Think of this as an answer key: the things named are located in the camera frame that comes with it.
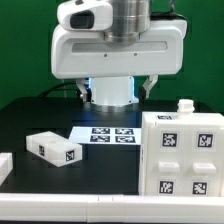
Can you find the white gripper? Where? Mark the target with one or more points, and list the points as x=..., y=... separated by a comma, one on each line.
x=85, y=54

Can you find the small white cabinet panel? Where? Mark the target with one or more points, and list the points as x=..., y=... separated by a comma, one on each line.
x=169, y=162

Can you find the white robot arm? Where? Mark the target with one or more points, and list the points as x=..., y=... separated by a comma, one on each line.
x=130, y=19

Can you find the white cabinet drawer box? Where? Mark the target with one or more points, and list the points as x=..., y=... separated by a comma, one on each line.
x=54, y=148

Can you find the white front rail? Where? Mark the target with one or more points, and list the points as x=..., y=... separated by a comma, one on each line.
x=111, y=208

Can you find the white marker sheet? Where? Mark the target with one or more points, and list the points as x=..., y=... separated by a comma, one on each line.
x=105, y=135

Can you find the white left rail piece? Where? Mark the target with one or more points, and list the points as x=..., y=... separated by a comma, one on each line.
x=6, y=166

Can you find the large white cabinet body box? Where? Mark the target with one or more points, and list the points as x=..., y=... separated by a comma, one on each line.
x=184, y=117

